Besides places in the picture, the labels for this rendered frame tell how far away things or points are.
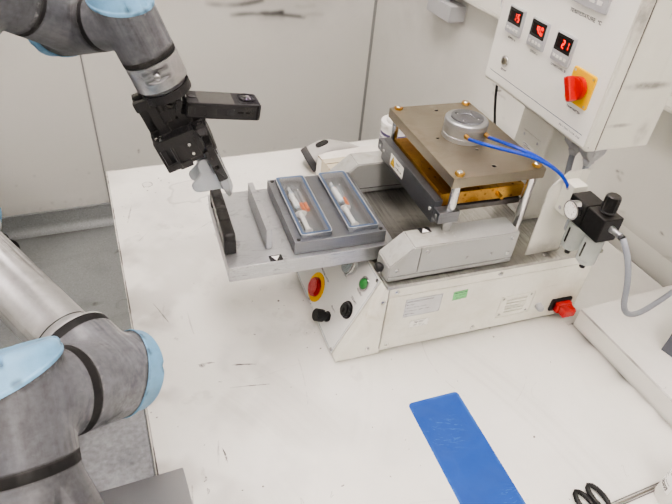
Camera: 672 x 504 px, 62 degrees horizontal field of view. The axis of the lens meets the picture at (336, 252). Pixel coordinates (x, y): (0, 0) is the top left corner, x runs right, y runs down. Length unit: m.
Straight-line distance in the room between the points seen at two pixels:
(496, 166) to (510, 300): 0.30
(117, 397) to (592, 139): 0.81
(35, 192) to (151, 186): 1.18
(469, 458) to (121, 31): 0.81
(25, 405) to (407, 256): 0.59
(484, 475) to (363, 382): 0.25
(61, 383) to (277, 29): 1.98
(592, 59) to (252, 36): 1.69
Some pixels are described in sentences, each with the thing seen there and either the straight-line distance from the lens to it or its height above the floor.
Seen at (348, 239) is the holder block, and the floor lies 0.99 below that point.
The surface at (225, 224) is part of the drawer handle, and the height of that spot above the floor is 1.01.
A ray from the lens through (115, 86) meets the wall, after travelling 2.46.
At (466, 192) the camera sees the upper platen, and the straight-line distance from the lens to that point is 1.01.
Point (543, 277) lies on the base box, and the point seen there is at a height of 0.88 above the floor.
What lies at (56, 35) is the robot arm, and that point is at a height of 1.31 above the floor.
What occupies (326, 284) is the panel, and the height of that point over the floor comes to 0.82.
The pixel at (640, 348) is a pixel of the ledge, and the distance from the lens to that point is 1.25.
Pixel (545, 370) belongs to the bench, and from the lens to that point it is 1.18.
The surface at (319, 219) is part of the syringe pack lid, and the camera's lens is 0.97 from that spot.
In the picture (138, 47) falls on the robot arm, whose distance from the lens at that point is 0.81.
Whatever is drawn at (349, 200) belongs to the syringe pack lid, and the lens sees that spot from 1.03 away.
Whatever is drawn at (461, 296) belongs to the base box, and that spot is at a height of 0.87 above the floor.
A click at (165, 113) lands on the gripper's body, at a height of 1.20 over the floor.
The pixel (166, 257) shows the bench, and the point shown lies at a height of 0.75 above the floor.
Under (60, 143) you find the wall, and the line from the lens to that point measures 2.56.
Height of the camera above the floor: 1.57
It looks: 39 degrees down
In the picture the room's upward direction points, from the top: 6 degrees clockwise
